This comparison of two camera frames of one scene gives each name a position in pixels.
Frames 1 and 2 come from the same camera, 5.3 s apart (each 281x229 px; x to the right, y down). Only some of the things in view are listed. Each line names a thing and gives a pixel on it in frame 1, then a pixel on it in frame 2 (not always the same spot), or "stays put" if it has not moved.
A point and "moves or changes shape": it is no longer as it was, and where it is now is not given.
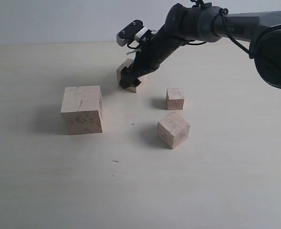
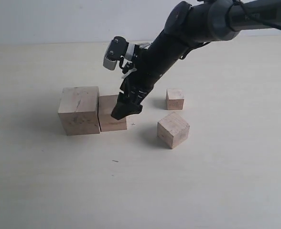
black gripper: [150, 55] → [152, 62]
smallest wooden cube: [175, 98] stays put
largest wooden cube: [81, 109] stays put
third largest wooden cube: [173, 130] stays put
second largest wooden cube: [127, 64] moves or changes shape
